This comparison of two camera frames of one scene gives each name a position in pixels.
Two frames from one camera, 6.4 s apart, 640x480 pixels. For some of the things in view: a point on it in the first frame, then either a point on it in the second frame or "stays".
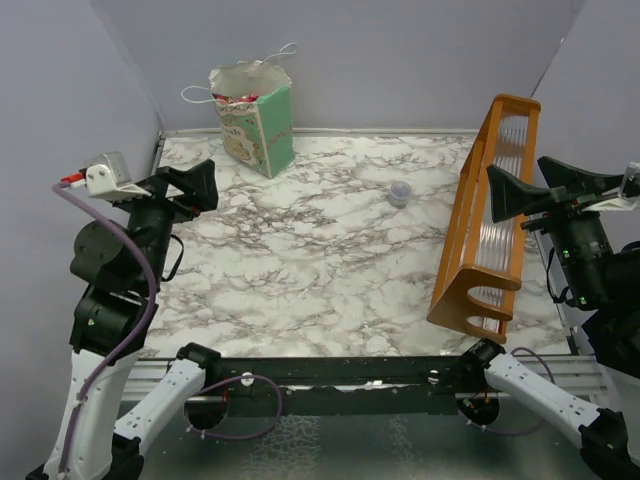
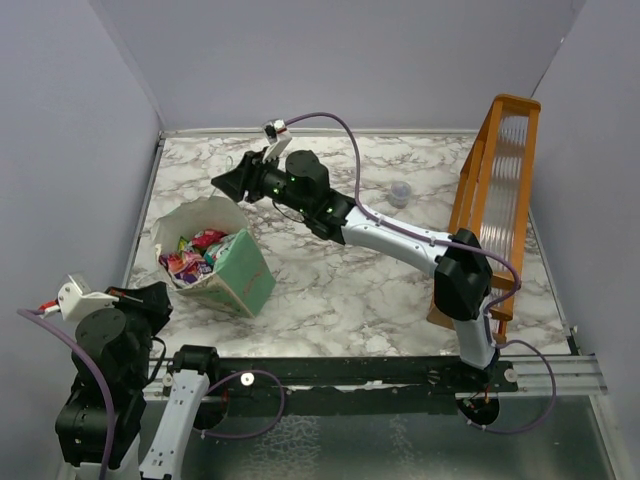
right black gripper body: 577,237 → 265,181
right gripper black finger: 511,197 → 235,183
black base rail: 344,385 stays
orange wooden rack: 478,252 stays
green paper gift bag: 254,104 → 205,248
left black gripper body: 154,217 → 149,315
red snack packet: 226,99 → 210,238
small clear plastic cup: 399,194 stays
